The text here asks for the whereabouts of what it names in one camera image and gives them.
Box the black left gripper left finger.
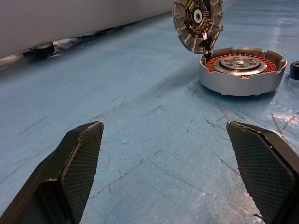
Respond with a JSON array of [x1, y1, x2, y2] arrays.
[[0, 120, 104, 224]]

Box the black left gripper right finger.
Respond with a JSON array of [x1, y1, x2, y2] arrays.
[[226, 120, 299, 224]]

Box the silver motor base copper windings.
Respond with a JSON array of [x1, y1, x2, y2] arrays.
[[199, 46, 287, 97]]

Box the black rotor ring silver spokes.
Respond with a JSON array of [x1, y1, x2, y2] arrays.
[[289, 60, 299, 87]]

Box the round motor lid circuit board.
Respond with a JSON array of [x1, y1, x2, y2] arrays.
[[172, 0, 224, 55]]

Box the small dark round knob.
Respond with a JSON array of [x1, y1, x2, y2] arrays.
[[29, 42, 56, 58]]

